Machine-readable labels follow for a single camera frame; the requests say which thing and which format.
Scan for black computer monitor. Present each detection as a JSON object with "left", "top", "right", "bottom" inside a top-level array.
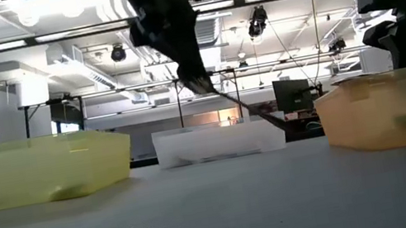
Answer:
[{"left": 271, "top": 74, "right": 315, "bottom": 116}]

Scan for clear plastic bin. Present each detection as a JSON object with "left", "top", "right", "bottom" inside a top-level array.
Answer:
[{"left": 150, "top": 109, "right": 290, "bottom": 172}]

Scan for blue grey table mat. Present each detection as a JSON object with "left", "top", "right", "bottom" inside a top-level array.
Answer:
[{"left": 0, "top": 119, "right": 406, "bottom": 228}]

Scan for black handled spoon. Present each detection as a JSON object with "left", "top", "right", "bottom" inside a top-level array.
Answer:
[{"left": 201, "top": 70, "right": 294, "bottom": 146}]

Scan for black ceiling camera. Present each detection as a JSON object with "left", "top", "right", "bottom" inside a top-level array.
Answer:
[
  {"left": 108, "top": 42, "right": 129, "bottom": 64},
  {"left": 327, "top": 36, "right": 347, "bottom": 55},
  {"left": 243, "top": 4, "right": 272, "bottom": 39}
]

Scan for black metal rig frame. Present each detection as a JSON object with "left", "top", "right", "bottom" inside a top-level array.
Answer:
[
  {"left": 19, "top": 92, "right": 88, "bottom": 141},
  {"left": 171, "top": 65, "right": 246, "bottom": 131}
]

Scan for yellow plastic bin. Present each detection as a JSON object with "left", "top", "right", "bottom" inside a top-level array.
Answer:
[{"left": 0, "top": 120, "right": 139, "bottom": 211}]

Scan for orange plastic bin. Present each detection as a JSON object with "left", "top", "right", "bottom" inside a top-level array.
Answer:
[{"left": 309, "top": 66, "right": 406, "bottom": 164}]

